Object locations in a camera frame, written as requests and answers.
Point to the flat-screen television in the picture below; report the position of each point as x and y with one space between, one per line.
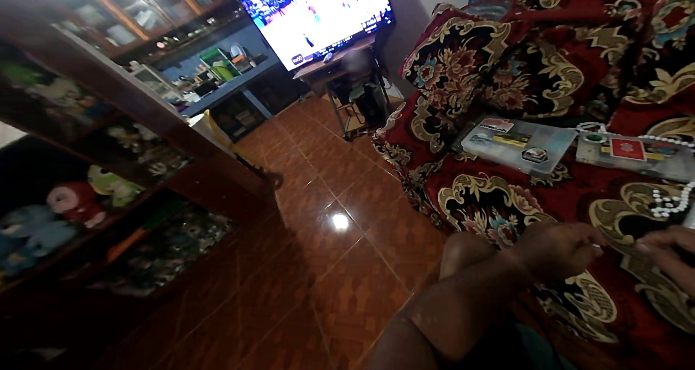
320 17

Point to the yellow cloth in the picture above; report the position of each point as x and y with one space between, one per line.
209 131

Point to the wooden television table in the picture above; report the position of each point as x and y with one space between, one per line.
320 75

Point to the person's left hand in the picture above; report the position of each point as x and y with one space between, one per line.
554 250

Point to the wooden glass-door wall cabinet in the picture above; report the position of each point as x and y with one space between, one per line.
146 11

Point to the person's legs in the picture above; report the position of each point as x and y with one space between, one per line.
464 250

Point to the red floral sofa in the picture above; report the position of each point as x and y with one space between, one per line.
575 196

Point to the person's left fingers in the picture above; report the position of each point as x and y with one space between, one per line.
587 239

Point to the red floral cushion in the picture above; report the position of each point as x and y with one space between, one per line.
559 82
450 66

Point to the long white bead strand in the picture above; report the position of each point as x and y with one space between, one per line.
659 139

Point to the looped white bead strand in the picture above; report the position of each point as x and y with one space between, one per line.
665 210

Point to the blue kitchen counter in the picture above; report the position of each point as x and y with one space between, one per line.
247 82

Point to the clear plastic case, red label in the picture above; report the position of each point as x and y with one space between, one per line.
668 155

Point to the dark wooden display shelf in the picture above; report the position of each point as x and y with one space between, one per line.
163 125

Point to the clear plastic case, hexagonal sticker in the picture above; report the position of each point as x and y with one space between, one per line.
521 142

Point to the person's right hand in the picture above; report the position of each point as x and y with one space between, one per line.
676 253

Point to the person's right fingers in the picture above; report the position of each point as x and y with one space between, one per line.
654 244

